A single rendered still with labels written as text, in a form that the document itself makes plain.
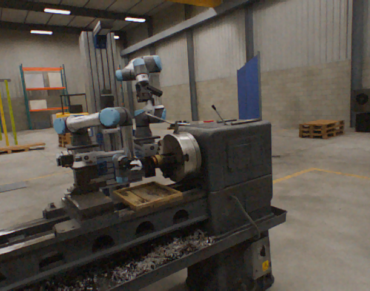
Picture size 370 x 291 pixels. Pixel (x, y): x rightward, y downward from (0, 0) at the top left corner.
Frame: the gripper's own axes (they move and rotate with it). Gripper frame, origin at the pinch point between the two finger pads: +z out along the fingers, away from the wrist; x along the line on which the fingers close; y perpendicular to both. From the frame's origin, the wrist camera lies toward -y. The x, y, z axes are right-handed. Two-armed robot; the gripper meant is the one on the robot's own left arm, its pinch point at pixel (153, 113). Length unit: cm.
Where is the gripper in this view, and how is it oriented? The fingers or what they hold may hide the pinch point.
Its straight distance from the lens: 180.0
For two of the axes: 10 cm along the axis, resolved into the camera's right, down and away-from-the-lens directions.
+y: -8.3, 1.4, -5.4
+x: 5.1, -2.3, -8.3
